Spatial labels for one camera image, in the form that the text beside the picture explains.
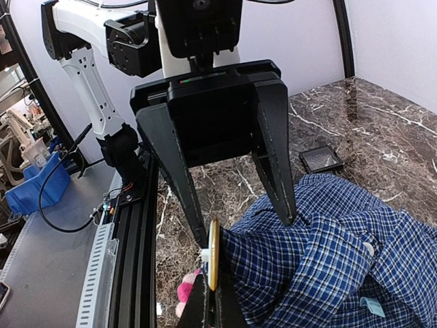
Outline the left black frame post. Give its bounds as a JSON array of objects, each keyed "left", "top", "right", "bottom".
[{"left": 1, "top": 1, "right": 89, "bottom": 148}]

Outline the blue checkered shirt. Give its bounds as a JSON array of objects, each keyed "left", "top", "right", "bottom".
[{"left": 221, "top": 174, "right": 436, "bottom": 327}]

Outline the gold round brooch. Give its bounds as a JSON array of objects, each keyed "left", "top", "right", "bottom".
[{"left": 201, "top": 219, "right": 220, "bottom": 291}]

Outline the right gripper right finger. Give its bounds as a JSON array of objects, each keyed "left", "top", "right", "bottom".
[{"left": 214, "top": 265, "right": 247, "bottom": 328}]

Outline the blue plastic bin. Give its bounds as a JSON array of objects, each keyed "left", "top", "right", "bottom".
[{"left": 5, "top": 152, "right": 70, "bottom": 215}]

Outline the black aluminium front rail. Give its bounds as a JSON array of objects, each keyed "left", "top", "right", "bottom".
[{"left": 108, "top": 150, "right": 158, "bottom": 327}]

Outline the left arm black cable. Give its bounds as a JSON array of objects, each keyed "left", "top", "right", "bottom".
[{"left": 38, "top": 122, "right": 110, "bottom": 234}]

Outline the left black display frame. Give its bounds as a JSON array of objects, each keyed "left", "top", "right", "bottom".
[{"left": 298, "top": 145, "right": 344, "bottom": 174}]

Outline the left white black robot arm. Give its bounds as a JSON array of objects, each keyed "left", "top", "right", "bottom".
[{"left": 41, "top": 1, "right": 297, "bottom": 246}]

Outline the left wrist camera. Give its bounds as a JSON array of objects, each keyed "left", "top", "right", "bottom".
[{"left": 155, "top": 1, "right": 242, "bottom": 78}]

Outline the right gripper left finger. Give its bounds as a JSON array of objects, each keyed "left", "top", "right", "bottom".
[{"left": 176, "top": 274, "right": 210, "bottom": 327}]

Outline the pink flower brooch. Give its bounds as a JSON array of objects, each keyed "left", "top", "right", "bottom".
[{"left": 175, "top": 269, "right": 201, "bottom": 318}]

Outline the white slotted cable duct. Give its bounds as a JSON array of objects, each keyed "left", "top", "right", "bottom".
[{"left": 76, "top": 173, "right": 122, "bottom": 327}]

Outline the black frame post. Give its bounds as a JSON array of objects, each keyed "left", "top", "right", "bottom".
[
  {"left": 332, "top": 0, "right": 355, "bottom": 78},
  {"left": 1, "top": 1, "right": 89, "bottom": 148}
]

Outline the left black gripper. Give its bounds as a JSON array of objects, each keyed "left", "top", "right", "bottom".
[{"left": 130, "top": 59, "right": 296, "bottom": 248}]

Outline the right black frame post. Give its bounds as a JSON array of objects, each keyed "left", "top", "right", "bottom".
[{"left": 332, "top": 0, "right": 355, "bottom": 78}]

